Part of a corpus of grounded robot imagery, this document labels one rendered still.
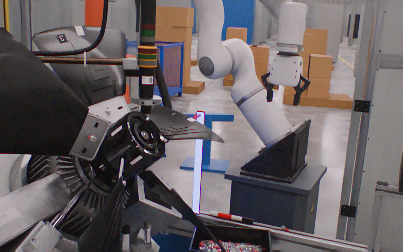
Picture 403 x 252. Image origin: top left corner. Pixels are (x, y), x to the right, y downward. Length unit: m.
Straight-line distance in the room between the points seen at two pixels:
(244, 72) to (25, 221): 1.08
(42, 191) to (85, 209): 0.11
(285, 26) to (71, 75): 0.73
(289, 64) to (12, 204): 0.98
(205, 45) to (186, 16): 7.32
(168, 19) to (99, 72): 8.00
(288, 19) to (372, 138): 1.40
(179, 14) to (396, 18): 6.65
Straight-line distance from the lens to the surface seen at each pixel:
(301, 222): 1.69
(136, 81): 1.06
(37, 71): 0.90
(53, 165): 1.04
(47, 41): 1.17
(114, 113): 1.06
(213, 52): 1.67
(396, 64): 2.74
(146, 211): 1.17
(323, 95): 8.67
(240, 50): 1.76
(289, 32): 1.54
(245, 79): 1.71
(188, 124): 1.26
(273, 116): 1.69
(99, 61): 1.06
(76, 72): 1.12
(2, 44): 0.89
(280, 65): 1.56
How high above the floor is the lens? 1.47
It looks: 13 degrees down
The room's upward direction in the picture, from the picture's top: 3 degrees clockwise
